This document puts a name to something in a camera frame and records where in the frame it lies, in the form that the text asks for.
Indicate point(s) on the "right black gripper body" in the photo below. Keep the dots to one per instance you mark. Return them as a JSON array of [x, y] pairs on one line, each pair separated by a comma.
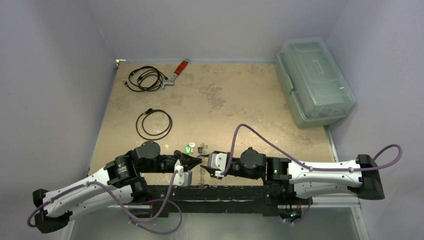
[[209, 167]]

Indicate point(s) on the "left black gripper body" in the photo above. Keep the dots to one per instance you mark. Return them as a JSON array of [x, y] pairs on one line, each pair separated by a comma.
[[179, 155]]

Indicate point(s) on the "small green key tag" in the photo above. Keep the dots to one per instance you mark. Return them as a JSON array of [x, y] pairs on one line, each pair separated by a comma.
[[189, 148]]

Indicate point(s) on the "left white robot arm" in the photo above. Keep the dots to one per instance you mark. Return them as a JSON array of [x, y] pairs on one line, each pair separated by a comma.
[[119, 182]]

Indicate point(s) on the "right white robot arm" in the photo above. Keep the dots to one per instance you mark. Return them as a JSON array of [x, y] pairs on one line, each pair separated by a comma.
[[358, 177]]

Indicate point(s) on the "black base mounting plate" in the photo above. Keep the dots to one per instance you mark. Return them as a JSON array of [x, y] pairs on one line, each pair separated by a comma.
[[269, 200]]

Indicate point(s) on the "translucent green plastic toolbox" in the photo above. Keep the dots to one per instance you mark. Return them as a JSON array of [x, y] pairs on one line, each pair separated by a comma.
[[313, 85]]

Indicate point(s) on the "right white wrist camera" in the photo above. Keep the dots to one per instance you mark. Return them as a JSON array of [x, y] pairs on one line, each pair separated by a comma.
[[217, 160]]

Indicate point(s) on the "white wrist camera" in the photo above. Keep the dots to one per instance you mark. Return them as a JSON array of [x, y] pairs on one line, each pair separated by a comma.
[[217, 160], [181, 177]]

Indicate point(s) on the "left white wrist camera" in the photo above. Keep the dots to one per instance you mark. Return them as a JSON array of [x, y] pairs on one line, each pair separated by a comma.
[[181, 177]]

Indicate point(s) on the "red handled adjustable wrench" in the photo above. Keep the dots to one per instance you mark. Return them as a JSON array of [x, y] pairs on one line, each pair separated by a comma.
[[176, 73]]

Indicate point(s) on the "aluminium frame rail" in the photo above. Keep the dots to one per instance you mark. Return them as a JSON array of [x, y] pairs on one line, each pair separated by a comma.
[[326, 201]]

